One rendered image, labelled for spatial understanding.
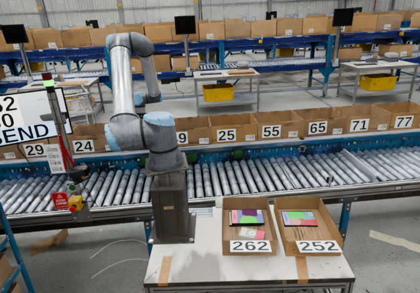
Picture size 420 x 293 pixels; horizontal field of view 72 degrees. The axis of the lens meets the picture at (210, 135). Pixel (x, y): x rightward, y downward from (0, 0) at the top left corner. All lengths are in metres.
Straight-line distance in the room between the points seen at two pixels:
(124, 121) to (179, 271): 0.79
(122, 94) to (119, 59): 0.23
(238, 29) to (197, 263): 5.85
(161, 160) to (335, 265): 1.00
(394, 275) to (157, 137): 2.15
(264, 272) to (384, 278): 1.40
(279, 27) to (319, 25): 0.91
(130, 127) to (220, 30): 5.54
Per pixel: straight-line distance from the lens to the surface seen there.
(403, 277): 2.88
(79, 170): 1.93
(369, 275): 2.78
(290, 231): 1.80
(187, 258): 1.64
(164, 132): 1.44
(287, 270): 1.60
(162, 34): 6.81
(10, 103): 2.03
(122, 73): 1.68
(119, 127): 1.48
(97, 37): 7.04
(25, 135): 2.07
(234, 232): 1.76
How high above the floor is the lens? 1.92
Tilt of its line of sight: 23 degrees down
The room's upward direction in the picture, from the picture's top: 3 degrees counter-clockwise
